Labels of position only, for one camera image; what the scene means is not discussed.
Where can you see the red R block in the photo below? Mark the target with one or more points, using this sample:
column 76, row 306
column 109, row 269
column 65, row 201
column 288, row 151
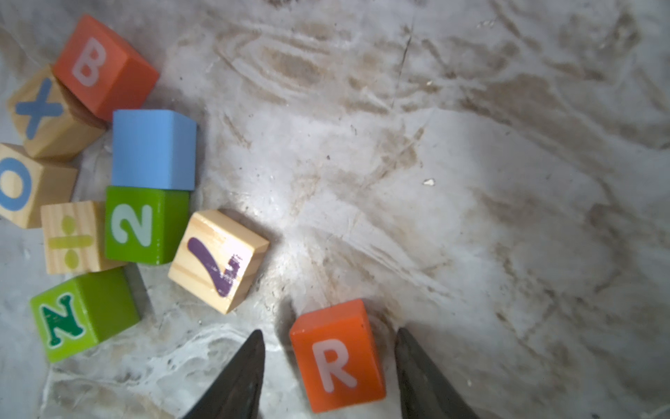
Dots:
column 337, row 357

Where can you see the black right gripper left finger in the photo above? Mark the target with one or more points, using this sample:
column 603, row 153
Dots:
column 236, row 391

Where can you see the wooden yellow plus block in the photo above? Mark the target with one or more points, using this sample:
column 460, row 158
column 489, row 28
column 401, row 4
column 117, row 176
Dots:
column 74, row 235

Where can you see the wooden O block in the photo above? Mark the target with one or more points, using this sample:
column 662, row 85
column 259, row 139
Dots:
column 28, row 184

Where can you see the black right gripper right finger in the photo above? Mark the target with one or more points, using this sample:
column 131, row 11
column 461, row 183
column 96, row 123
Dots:
column 425, row 391

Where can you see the red B block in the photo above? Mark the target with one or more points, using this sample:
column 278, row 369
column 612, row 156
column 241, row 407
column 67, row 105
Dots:
column 103, row 71

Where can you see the green N block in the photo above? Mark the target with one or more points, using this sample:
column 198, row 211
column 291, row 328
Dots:
column 82, row 312

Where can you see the light blue block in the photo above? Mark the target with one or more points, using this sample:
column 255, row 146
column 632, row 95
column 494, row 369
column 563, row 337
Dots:
column 154, row 149

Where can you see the wooden 7 block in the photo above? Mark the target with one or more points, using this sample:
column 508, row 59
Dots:
column 218, row 259

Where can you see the wooden X block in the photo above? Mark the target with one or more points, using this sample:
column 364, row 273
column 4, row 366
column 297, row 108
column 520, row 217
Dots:
column 51, row 121

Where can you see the green 2 block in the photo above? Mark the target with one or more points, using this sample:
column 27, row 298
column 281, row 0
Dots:
column 144, row 226

